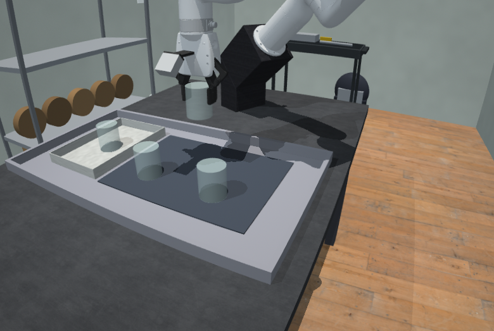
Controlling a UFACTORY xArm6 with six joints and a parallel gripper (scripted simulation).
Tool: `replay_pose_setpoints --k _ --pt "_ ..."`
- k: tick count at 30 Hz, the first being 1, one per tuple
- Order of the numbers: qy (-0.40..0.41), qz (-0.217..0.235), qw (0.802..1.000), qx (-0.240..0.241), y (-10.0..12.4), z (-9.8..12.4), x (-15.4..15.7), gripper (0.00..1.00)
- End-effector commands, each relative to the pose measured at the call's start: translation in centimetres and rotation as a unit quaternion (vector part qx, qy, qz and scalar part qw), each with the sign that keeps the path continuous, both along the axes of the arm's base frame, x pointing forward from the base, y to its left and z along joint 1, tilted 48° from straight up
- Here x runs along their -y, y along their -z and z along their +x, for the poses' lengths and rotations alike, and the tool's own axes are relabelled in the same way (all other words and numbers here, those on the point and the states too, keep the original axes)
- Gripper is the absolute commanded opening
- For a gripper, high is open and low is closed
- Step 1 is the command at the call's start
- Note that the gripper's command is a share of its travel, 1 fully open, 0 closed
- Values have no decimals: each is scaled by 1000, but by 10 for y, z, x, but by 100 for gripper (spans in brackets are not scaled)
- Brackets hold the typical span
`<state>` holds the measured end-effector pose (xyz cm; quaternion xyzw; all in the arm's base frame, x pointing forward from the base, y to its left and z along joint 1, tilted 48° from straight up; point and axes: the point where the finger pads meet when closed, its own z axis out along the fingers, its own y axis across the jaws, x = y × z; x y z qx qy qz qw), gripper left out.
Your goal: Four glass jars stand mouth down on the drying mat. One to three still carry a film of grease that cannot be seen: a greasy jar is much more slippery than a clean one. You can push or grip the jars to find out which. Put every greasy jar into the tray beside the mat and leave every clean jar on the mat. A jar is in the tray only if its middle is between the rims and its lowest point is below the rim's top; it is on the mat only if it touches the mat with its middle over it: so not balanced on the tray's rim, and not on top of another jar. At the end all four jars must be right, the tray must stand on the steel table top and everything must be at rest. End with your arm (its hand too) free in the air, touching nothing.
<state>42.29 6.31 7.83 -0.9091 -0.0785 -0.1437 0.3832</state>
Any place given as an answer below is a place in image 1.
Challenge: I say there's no clear glass jar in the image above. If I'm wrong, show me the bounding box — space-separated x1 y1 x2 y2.
196 158 227 203
96 120 121 153
185 82 213 120
133 141 163 181

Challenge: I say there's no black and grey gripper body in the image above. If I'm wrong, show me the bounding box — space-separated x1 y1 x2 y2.
176 30 221 77

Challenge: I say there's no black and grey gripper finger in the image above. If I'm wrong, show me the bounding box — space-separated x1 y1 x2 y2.
205 57 229 105
176 72 190 101

